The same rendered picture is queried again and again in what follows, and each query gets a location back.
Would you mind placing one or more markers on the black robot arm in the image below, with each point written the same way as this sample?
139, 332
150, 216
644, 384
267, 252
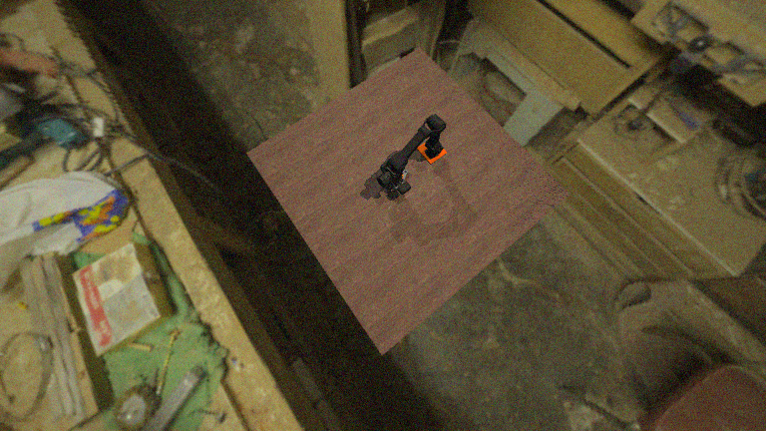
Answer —
400, 160

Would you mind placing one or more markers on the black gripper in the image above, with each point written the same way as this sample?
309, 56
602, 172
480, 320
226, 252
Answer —
403, 188

